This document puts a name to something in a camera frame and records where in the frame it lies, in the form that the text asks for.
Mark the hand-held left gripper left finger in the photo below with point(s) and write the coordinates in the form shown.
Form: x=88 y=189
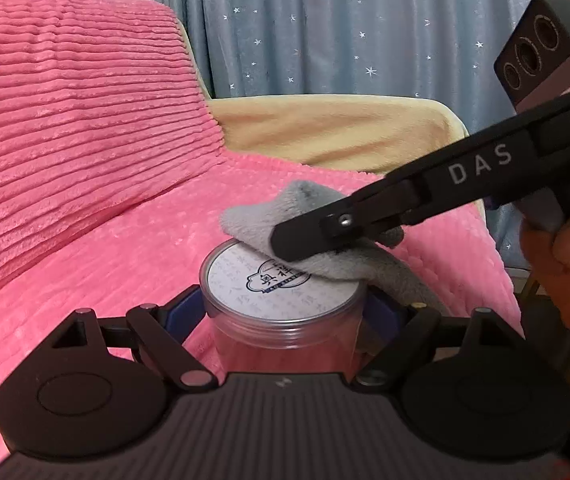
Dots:
x=187 y=312

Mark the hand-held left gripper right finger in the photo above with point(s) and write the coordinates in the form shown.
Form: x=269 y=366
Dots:
x=382 y=310

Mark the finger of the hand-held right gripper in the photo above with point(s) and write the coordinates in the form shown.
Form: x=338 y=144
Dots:
x=315 y=232

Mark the grey fleece cloth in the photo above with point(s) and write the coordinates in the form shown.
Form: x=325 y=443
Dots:
x=365 y=265

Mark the clear container with white lid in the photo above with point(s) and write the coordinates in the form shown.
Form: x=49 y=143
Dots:
x=275 y=310

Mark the pink fleece blanket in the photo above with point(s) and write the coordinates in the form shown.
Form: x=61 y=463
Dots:
x=115 y=260

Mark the blue star-print curtain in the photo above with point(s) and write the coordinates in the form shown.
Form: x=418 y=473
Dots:
x=340 y=25

